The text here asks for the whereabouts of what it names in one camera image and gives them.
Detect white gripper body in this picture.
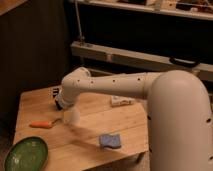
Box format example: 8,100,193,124
54,92,77,110

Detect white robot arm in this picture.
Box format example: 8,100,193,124
55,67,213,171

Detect white paper cup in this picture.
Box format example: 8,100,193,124
63,107,80,124

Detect wooden table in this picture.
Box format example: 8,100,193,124
14,88,148,171

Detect white remote controller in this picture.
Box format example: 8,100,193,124
111,96,135,107

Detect metal pole stand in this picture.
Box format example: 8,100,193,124
74,0,91,47

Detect green plate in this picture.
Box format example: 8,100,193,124
4,136,48,171

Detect upper shelf with items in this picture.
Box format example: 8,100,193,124
68,0,213,22

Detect long grey case with handle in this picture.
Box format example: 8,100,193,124
70,41,213,82

